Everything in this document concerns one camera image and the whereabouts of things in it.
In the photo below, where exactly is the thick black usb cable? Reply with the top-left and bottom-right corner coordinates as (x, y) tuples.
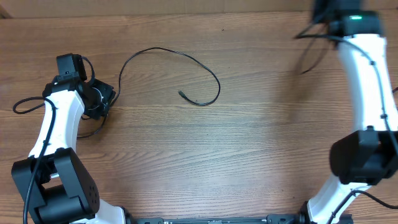
(76, 46), (221, 139)

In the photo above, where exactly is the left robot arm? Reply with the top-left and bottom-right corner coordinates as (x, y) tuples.
(11, 54), (130, 223)

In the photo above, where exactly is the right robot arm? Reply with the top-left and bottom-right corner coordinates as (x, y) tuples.
(285, 1), (397, 223)

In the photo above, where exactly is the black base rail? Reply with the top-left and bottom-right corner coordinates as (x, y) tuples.
(134, 214), (312, 224)

